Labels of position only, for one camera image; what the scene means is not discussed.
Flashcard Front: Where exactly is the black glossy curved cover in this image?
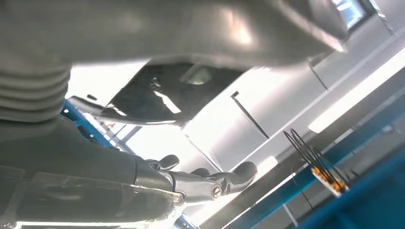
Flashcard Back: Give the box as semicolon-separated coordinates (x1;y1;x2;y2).
68;62;246;126

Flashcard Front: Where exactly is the orange circuit board with cables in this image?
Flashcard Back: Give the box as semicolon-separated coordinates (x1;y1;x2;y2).
282;128;351;199

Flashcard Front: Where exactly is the white ceiling light strip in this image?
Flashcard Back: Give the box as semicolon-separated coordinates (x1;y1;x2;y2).
308;47;405;134

